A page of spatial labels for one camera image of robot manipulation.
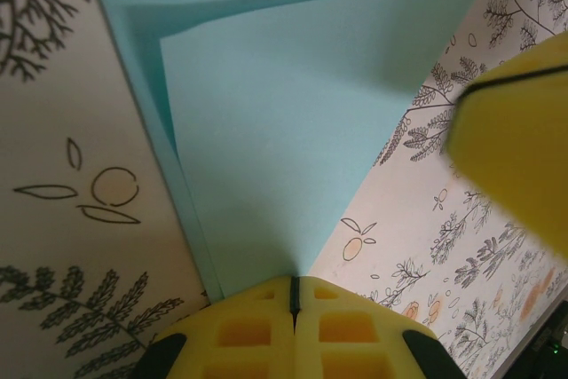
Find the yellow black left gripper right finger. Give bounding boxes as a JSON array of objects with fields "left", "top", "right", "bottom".
[{"left": 293, "top": 275, "right": 461, "bottom": 379}]

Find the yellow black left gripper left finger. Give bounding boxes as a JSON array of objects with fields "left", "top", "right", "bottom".
[{"left": 135, "top": 275, "right": 297, "bottom": 379}]

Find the light blue cloth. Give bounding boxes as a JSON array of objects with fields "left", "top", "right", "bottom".
[{"left": 86, "top": 0, "right": 496, "bottom": 301}]

